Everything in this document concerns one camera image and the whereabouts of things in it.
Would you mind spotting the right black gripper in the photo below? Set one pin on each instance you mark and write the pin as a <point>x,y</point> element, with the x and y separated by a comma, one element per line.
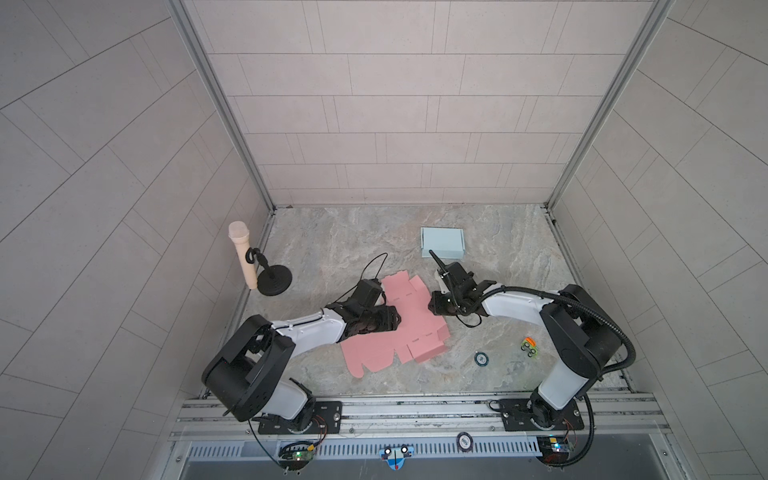
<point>434,304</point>

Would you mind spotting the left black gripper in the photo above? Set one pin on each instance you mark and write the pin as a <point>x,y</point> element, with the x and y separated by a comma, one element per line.
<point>387,315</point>

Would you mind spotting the light blue paper box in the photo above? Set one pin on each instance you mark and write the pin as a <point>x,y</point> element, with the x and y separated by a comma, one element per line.
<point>446,243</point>

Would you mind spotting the pink paper box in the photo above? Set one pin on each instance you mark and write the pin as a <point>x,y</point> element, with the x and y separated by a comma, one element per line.
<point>420,336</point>

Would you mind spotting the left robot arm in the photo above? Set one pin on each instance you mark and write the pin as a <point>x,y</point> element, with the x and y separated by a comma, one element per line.
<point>246,375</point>

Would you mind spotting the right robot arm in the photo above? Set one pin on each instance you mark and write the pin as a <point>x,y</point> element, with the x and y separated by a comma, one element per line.
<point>589,343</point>

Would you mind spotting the blue poker chip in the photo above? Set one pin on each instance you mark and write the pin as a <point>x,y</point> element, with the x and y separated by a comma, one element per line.
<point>481,359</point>

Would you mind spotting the orange green small toy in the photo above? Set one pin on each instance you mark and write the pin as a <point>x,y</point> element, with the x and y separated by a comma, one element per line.
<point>529,346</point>

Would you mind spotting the black round microphone stand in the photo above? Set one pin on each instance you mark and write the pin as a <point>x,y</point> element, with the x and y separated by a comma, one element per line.
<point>273,279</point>

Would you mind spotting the blue sticker with eyes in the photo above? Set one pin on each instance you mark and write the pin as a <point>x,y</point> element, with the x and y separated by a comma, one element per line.
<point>395,456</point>

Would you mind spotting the round black white badge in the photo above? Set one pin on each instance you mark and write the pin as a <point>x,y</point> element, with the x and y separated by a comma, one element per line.
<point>465,442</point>

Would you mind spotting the beige wooden microphone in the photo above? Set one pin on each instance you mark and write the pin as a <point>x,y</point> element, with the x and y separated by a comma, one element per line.
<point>239,234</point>

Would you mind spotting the left green circuit board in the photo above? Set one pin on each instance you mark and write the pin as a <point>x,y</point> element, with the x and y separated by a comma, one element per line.
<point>297,454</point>

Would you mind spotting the green circuit board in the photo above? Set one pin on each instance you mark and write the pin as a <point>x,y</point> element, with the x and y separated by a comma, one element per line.
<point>554,449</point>
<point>297,454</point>

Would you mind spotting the right green circuit board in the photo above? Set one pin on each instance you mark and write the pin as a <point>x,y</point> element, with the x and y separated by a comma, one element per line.
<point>554,449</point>

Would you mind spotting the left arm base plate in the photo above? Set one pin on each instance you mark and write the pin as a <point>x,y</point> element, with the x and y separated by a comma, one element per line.
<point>325,418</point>

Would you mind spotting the aluminium mounting rail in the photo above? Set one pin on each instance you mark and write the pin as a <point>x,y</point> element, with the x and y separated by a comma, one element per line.
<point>390,416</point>

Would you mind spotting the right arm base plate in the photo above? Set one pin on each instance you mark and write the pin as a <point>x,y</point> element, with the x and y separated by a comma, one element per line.
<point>537,415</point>

